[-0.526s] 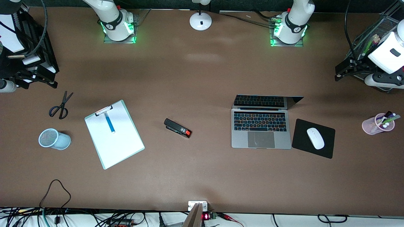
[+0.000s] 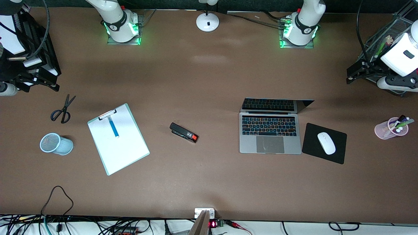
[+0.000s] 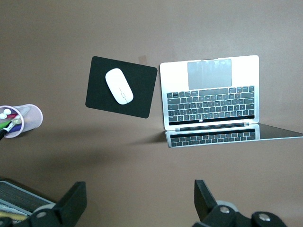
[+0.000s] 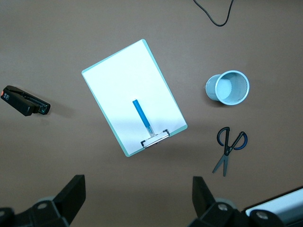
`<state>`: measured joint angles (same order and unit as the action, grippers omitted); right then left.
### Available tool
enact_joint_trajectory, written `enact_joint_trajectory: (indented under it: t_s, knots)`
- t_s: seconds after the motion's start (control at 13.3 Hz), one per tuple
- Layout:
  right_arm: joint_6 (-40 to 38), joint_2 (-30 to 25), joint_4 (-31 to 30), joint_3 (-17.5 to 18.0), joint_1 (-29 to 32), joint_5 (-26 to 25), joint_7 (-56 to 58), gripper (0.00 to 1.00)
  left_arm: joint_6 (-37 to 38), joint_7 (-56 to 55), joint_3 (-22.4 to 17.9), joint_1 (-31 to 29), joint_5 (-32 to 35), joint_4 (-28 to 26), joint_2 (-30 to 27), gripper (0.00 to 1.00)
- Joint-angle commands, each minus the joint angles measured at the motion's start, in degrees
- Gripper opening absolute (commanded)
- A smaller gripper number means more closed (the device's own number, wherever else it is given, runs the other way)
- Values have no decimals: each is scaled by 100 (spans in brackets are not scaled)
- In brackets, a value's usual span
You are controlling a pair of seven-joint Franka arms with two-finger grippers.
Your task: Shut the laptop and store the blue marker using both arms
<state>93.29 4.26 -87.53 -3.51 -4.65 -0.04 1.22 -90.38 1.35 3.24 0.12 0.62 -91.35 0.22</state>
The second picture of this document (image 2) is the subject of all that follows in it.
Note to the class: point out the green marker in cup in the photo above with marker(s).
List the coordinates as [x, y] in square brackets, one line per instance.
[408, 123]

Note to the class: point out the red black clip leads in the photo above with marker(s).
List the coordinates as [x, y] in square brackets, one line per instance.
[236, 225]

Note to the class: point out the mint green clipboard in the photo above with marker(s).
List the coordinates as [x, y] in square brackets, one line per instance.
[106, 170]

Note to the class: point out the green white marker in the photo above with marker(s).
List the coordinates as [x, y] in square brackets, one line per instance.
[380, 49]

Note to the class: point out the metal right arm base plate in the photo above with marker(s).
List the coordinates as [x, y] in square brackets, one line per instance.
[141, 19]

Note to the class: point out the white paper in tray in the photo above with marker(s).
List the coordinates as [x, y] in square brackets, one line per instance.
[9, 40]

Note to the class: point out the pink translucent cup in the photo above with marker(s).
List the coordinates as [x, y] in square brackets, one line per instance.
[382, 130]

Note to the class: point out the light blue marker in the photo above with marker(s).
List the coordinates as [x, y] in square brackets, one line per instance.
[113, 128]

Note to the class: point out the white computer mouse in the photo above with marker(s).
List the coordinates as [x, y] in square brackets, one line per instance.
[326, 143]

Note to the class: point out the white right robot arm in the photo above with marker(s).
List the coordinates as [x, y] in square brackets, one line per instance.
[119, 23]

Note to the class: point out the silver grey laptop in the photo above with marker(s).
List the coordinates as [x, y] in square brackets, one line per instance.
[270, 137]

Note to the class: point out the black capped marker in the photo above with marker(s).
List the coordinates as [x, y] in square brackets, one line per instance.
[400, 120]

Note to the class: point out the black mouse pad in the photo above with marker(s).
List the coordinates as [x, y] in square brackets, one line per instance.
[312, 148]

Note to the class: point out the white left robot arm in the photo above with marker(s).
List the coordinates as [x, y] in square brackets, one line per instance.
[303, 26]

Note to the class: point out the circuit board with red display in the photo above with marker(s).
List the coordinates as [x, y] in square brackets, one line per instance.
[216, 224]

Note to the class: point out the white paper sheet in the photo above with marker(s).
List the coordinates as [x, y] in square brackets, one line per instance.
[125, 147]

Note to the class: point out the white lamp base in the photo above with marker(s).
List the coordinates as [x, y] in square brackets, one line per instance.
[207, 22]

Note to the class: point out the black scissors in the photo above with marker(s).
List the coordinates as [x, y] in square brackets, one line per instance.
[64, 112]

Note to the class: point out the black stacked paper tray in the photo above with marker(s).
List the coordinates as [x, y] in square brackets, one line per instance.
[36, 36]

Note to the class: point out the black stapler with orange tip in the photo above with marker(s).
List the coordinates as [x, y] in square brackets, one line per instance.
[183, 131]

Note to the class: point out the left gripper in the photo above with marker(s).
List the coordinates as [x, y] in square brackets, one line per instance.
[373, 66]

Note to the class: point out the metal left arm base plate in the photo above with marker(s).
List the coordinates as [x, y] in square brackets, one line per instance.
[298, 46]

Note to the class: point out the wooden post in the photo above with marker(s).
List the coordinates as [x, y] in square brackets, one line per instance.
[200, 225]

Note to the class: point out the white power box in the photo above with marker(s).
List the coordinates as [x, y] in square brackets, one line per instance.
[199, 212]

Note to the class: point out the light blue mesh cup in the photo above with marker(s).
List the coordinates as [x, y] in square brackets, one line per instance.
[62, 146]

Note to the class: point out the purple marker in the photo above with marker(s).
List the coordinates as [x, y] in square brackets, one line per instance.
[405, 120]

